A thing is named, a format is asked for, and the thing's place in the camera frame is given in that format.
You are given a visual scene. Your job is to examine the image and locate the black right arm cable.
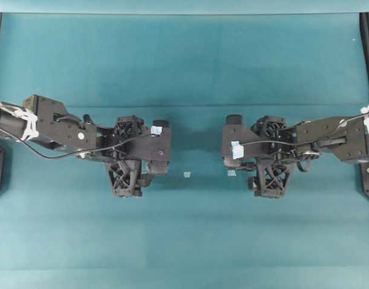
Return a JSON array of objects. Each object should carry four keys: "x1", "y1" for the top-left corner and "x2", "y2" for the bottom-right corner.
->
[{"x1": 240, "y1": 111, "x2": 369, "y2": 157}]

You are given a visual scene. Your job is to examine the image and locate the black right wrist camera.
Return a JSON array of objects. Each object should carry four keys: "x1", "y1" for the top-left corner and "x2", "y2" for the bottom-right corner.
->
[{"x1": 222, "y1": 114, "x2": 244, "y2": 169}]

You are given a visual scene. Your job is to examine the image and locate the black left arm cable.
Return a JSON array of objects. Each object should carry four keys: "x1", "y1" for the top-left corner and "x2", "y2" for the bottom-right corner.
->
[{"x1": 21, "y1": 134, "x2": 157, "y2": 159}]

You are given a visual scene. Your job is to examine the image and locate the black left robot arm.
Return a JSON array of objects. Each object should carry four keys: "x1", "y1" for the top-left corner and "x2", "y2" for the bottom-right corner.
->
[{"x1": 0, "y1": 95, "x2": 172, "y2": 197}]

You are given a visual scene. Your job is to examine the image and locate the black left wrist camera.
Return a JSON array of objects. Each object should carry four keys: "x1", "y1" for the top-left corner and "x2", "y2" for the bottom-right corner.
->
[{"x1": 146, "y1": 120, "x2": 172, "y2": 175}]

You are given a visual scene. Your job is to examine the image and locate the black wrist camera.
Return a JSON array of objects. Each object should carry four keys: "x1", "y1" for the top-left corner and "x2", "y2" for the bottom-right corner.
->
[
  {"x1": 222, "y1": 114, "x2": 244, "y2": 169},
  {"x1": 146, "y1": 120, "x2": 172, "y2": 175}
]

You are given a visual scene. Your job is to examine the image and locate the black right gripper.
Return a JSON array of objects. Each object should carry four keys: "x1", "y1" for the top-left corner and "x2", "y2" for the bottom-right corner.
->
[{"x1": 229, "y1": 116, "x2": 294, "y2": 198}]

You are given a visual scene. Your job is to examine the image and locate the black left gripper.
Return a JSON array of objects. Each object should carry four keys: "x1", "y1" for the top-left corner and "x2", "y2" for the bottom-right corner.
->
[{"x1": 95, "y1": 116, "x2": 160, "y2": 197}]

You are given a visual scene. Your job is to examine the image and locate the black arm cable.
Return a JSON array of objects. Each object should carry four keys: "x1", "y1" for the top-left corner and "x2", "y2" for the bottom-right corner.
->
[
  {"x1": 240, "y1": 111, "x2": 369, "y2": 157},
  {"x1": 21, "y1": 134, "x2": 157, "y2": 159}
]

